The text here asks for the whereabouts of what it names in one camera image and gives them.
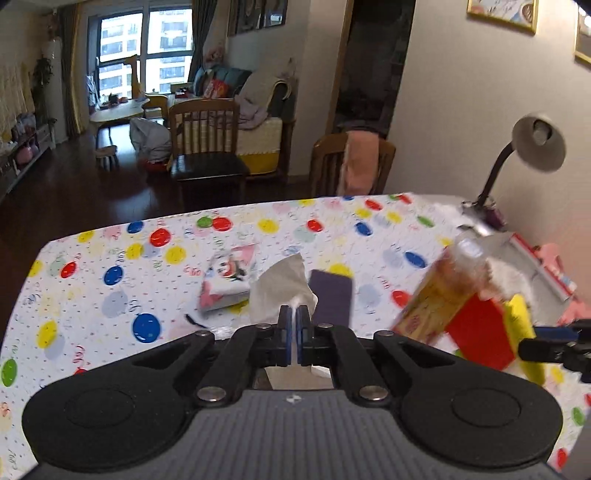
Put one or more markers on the purple green sponge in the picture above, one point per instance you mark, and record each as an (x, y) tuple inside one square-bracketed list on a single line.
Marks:
[(335, 298)]

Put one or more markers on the framed food picture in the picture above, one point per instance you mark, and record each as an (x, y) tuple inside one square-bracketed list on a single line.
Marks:
[(517, 14)]

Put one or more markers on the sofa with blankets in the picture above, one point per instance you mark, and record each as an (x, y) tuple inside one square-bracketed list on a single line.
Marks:
[(264, 128)]

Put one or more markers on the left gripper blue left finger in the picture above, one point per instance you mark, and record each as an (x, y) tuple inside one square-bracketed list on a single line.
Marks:
[(284, 329)]

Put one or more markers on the small wooden stool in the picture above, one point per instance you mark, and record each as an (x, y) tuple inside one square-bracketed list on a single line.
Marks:
[(106, 157)]

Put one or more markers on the framed people picture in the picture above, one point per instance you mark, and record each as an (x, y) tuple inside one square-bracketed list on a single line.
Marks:
[(582, 50)]

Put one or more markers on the white tissue paper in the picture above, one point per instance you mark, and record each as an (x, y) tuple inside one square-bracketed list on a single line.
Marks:
[(285, 283)]

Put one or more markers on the panda tissue pack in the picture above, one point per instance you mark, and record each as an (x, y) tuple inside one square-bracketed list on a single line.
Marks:
[(227, 278)]

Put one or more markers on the yellow white sponge cloth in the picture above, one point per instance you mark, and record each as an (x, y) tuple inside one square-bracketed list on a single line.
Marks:
[(518, 326)]

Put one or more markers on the dark wooden chair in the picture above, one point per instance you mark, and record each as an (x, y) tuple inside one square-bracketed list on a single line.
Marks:
[(205, 164)]

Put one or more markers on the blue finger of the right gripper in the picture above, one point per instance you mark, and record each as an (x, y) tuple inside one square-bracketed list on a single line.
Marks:
[(554, 334)]

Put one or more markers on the pink towel on chair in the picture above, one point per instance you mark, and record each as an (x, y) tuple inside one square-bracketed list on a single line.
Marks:
[(360, 162)]

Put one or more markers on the silver desk lamp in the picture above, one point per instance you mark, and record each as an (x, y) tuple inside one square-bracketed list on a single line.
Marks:
[(540, 144)]

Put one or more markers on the wooden chair at table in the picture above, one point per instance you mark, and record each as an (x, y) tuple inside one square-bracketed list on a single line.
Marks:
[(326, 162)]

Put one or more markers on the pink plastic bag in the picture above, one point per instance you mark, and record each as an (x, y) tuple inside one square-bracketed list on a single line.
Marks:
[(578, 308)]

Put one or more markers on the red white cardboard box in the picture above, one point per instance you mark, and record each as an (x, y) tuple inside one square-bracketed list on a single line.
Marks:
[(478, 328)]

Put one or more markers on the tv cabinet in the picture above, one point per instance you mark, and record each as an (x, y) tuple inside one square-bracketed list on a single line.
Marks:
[(25, 153)]

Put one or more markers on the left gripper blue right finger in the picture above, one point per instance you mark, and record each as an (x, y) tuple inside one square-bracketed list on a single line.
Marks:
[(304, 336)]

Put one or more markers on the round wooden coffee table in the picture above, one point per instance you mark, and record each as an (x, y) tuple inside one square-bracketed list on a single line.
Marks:
[(114, 116)]

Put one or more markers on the orange drink bottle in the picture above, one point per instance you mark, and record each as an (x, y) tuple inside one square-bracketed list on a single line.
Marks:
[(454, 278)]

